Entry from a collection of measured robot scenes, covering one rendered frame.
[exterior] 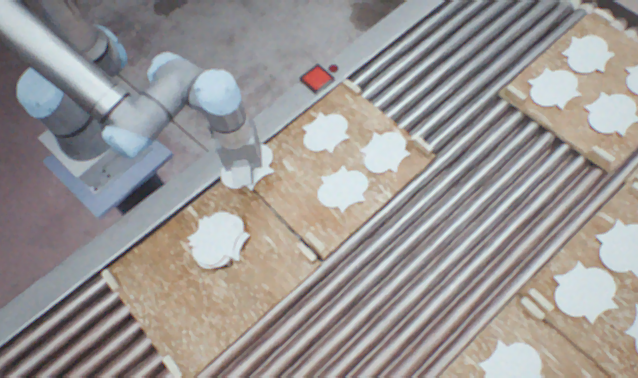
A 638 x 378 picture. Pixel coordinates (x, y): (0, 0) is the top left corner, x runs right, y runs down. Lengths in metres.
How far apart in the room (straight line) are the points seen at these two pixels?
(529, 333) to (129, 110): 0.95
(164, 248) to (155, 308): 0.15
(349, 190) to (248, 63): 1.64
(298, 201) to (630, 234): 0.79
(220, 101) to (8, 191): 2.04
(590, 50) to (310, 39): 1.61
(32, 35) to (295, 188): 0.67
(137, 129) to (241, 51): 1.95
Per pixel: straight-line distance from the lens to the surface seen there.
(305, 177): 1.31
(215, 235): 1.22
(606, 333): 1.30
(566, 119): 1.51
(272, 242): 1.25
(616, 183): 1.47
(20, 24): 1.00
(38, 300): 1.43
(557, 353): 1.25
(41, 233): 2.66
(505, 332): 1.23
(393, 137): 1.36
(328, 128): 1.37
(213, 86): 0.93
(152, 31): 3.12
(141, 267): 1.32
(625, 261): 1.36
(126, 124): 0.97
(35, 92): 1.34
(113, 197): 1.51
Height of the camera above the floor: 2.09
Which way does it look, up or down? 64 degrees down
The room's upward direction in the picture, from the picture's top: 7 degrees counter-clockwise
